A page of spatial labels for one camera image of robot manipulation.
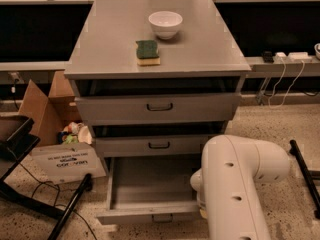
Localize grey bottom drawer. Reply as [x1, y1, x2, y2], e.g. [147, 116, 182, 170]
[97, 154, 201, 225]

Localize grey drawer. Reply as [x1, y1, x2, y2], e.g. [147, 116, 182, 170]
[94, 134, 214, 157]
[75, 93, 240, 125]
[97, 154, 201, 225]

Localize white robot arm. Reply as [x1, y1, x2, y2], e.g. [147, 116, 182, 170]
[190, 135, 290, 240]

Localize grey top drawer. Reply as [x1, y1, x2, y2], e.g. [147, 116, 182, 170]
[75, 93, 240, 125]

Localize grey middle drawer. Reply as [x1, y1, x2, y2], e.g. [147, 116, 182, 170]
[94, 134, 214, 157]

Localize grey drawer cabinet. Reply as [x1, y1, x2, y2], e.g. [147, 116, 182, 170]
[64, 0, 252, 167]

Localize open cardboard box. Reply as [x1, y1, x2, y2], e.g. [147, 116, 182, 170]
[19, 71, 106, 184]

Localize green yellow sponge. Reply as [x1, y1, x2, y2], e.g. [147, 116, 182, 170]
[136, 40, 160, 66]

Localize white ceramic bowl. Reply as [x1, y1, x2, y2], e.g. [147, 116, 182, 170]
[148, 11, 183, 40]

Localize toys in cardboard box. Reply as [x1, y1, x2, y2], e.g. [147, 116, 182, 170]
[57, 122, 92, 144]

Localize black adapter plug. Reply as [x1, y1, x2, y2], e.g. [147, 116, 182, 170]
[262, 51, 274, 63]

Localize white power strip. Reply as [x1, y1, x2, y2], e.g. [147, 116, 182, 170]
[274, 52, 312, 63]

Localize black stand left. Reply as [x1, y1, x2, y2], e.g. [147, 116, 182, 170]
[0, 115, 92, 240]

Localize white cable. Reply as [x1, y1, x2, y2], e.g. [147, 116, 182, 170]
[267, 57, 307, 109]

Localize black floor cable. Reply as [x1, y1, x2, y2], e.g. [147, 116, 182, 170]
[6, 147, 98, 240]

